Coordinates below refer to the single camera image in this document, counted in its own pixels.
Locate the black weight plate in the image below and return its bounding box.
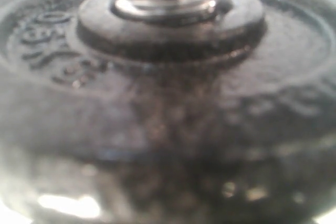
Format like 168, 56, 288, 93
1, 0, 335, 223

